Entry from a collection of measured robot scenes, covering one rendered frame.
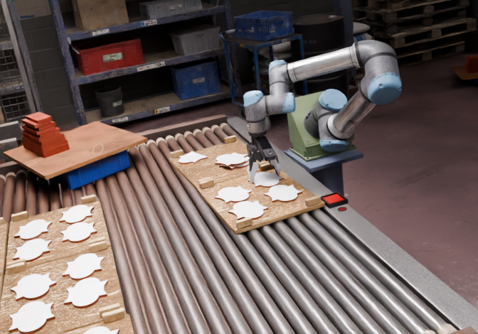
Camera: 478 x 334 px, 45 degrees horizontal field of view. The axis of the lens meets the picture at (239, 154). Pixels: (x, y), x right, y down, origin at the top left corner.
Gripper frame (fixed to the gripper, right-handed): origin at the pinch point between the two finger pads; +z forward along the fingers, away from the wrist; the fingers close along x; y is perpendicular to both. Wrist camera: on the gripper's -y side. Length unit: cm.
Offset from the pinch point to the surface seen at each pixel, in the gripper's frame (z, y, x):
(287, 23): -9, 305, -163
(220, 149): -0.3, 45.3, 2.4
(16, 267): -1, -14, 96
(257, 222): 1.2, -29.9, 17.2
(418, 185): 92, 116, -162
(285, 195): 0.1, -18.2, 0.3
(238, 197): -0.1, -9.3, 15.6
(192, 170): 0.1, 29.7, 21.5
